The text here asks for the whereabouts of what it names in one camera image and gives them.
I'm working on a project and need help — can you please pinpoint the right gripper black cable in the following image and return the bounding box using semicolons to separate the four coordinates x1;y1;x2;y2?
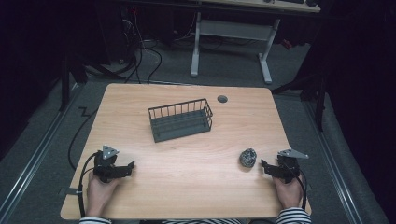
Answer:
289;164;309;211

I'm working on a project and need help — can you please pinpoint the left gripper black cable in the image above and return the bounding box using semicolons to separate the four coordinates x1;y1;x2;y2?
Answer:
78;151;101;218

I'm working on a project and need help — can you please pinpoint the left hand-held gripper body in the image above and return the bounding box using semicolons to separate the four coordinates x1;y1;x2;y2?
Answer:
92;145;124;184

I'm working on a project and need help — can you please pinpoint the bundle of black floor cables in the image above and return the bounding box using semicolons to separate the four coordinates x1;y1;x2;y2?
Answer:
83;12;163;85

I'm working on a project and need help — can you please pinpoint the grey cable clip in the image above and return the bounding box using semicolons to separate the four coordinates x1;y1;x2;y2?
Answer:
64;187;84;197

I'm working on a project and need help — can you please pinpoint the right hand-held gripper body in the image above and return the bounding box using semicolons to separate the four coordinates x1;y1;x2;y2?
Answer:
275;147;310;184

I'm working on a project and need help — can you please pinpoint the person's left hand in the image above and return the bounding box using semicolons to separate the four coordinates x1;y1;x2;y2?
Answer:
85;171;121;217

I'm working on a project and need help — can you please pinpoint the steel wool ball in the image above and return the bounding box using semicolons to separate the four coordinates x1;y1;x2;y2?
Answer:
238;147;259;169

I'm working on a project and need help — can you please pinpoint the white-legged wooden desk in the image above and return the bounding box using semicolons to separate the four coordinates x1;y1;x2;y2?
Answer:
189;0;322;85

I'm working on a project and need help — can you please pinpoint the black metal stand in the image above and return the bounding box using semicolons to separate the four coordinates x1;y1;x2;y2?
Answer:
58;50;89;112
271;73;328;133

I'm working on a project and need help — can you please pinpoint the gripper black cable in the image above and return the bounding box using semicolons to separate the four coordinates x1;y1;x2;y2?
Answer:
78;151;101;218
289;164;309;211

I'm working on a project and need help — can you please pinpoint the black floor cable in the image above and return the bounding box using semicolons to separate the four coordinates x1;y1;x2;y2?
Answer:
67;106;99;172

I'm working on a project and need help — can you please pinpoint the person's right hand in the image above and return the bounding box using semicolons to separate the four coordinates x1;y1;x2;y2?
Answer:
273;175;304;210

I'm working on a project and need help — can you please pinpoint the dark wire basket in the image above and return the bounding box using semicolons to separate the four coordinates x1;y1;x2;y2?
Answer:
148;98;215;144

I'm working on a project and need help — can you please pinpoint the person's striped torso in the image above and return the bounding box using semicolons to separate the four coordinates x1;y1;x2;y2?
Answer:
161;217;248;224

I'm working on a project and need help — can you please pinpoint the metal floor rail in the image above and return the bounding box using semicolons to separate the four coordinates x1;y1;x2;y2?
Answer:
0;82;82;218
303;99;365;224

